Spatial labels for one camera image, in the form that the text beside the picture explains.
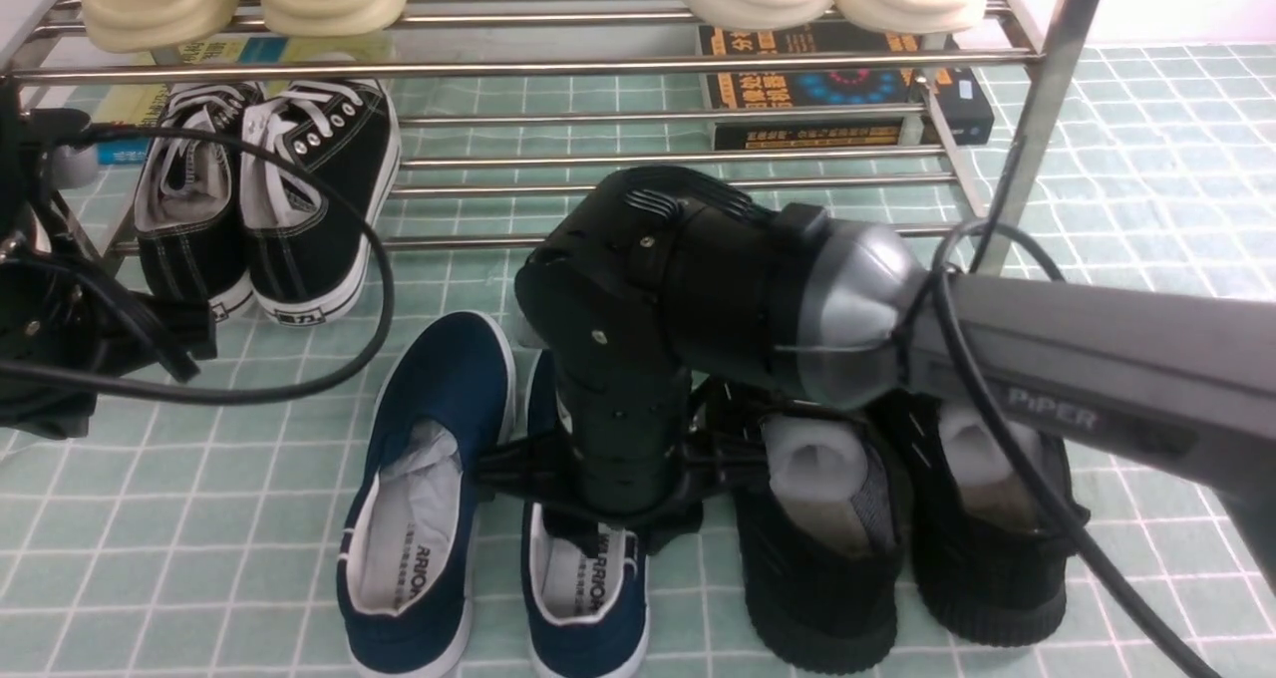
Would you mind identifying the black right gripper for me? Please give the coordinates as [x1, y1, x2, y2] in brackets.
[473, 351, 744, 555]

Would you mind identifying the navy slip-on shoe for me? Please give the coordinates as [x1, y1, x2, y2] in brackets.
[519, 349, 651, 678]
[336, 312, 516, 677]

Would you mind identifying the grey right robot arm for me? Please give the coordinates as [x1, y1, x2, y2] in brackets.
[473, 166, 1275, 578]

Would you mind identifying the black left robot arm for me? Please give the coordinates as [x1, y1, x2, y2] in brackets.
[1, 78, 217, 380]

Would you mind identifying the stainless steel shoe rack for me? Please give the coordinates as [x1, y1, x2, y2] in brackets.
[3, 0, 1102, 225]

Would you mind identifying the left black knit sneaker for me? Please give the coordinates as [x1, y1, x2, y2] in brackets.
[703, 384, 903, 675]

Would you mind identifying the black knit sneaker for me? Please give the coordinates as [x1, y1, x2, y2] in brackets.
[703, 384, 903, 675]
[866, 391, 1074, 647]

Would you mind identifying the right black knit sneaker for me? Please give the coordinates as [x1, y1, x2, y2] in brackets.
[866, 391, 1074, 647]

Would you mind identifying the right black canvas sneaker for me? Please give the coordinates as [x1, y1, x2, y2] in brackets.
[239, 79, 402, 328]

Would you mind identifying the black canvas sneaker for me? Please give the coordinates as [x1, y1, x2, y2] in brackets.
[133, 82, 264, 323]
[239, 79, 402, 328]

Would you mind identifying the black book with orange text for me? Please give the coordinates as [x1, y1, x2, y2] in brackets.
[698, 20, 995, 152]

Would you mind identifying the left black canvas sneaker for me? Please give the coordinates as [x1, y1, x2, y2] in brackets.
[133, 82, 264, 323]

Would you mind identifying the yellow and blue book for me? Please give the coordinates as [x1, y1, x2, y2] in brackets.
[91, 32, 397, 126]

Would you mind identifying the left yellow slipper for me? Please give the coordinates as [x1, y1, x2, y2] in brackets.
[80, 0, 240, 54]

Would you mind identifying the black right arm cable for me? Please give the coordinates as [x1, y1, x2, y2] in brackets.
[892, 140, 1228, 678]

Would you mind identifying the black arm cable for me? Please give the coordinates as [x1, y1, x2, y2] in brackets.
[892, 140, 1228, 678]
[0, 125, 397, 406]

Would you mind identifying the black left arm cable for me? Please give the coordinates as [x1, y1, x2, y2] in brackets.
[0, 125, 397, 406]

